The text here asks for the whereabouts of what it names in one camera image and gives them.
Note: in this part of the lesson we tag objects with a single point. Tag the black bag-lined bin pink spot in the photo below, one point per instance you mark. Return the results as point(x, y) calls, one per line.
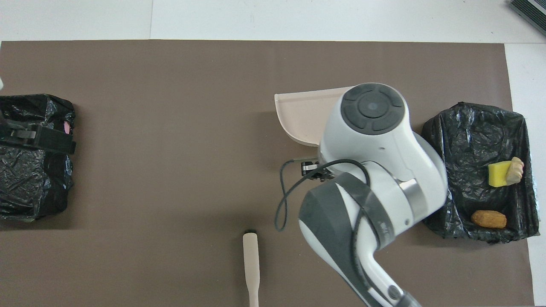
point(30, 183)

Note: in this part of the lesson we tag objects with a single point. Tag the brown bread-like lump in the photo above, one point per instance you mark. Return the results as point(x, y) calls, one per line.
point(489, 219)

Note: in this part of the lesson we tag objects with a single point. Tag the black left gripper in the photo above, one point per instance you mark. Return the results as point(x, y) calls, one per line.
point(13, 134)

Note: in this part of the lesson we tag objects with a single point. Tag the beige plastic dustpan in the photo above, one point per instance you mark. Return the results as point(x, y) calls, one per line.
point(303, 115)

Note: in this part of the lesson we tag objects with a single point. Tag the brown table mat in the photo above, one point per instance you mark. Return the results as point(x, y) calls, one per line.
point(170, 170)

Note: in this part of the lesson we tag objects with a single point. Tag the beige hand brush black bristles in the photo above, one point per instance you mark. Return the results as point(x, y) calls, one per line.
point(251, 260)

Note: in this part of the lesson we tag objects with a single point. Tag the pale foam chunk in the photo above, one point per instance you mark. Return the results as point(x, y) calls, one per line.
point(516, 168)

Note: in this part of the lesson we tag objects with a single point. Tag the small curved yellow sponge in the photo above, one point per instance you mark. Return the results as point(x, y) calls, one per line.
point(498, 175)

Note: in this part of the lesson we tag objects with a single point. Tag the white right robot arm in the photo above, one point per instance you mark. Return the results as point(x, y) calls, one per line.
point(384, 170)

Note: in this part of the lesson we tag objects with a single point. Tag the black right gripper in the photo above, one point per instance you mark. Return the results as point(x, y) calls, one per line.
point(315, 171)

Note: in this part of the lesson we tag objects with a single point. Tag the dark ribbed panel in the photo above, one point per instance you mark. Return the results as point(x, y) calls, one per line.
point(531, 10)

